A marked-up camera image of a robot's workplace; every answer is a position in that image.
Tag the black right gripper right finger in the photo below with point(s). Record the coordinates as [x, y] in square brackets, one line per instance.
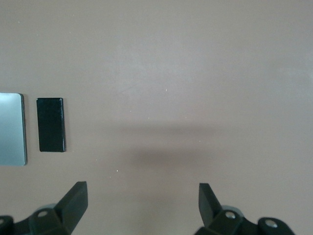
[207, 203]

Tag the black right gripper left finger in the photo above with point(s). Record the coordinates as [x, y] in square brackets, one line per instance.
[71, 203]

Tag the silver laptop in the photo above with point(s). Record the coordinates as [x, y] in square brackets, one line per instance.
[12, 129]

